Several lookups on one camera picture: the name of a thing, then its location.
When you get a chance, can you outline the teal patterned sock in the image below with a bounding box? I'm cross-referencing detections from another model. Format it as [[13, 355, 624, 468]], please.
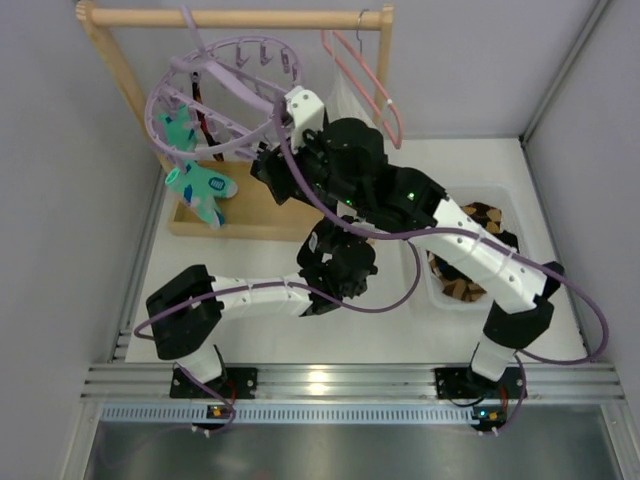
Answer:
[[156, 105, 198, 152], [165, 161, 238, 229]]

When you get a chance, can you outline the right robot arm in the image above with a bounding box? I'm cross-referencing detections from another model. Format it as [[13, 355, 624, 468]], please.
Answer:
[[251, 118, 561, 384]]

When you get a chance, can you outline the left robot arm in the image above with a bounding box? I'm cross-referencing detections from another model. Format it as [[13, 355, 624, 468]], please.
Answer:
[[146, 220, 378, 390]]

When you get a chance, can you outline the pink clothes hanger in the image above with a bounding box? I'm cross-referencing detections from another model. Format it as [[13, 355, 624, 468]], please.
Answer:
[[321, 30, 404, 150]]

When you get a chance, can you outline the purple round clip hanger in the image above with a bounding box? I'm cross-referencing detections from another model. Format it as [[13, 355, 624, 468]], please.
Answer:
[[145, 7, 304, 168]]

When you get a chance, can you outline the white hanging cloth bag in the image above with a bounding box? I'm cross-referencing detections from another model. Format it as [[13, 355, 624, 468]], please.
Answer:
[[325, 67, 376, 128]]

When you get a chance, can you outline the hanging red argyle sock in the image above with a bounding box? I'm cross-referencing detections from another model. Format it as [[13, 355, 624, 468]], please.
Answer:
[[190, 71, 224, 162]]

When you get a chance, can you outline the brown tan argyle sock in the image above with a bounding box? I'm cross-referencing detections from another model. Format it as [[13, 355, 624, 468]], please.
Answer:
[[462, 202, 503, 234]]

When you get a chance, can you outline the white plastic basket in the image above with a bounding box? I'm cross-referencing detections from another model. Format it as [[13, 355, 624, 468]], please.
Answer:
[[419, 184, 527, 313]]

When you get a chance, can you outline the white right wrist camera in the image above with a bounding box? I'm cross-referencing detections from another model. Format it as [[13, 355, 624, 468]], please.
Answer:
[[285, 85, 325, 153]]

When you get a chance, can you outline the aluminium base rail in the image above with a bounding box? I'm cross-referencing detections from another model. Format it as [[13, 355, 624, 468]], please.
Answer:
[[80, 363, 625, 425]]

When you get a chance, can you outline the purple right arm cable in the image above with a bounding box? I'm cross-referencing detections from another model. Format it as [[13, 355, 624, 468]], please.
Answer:
[[272, 94, 612, 436]]

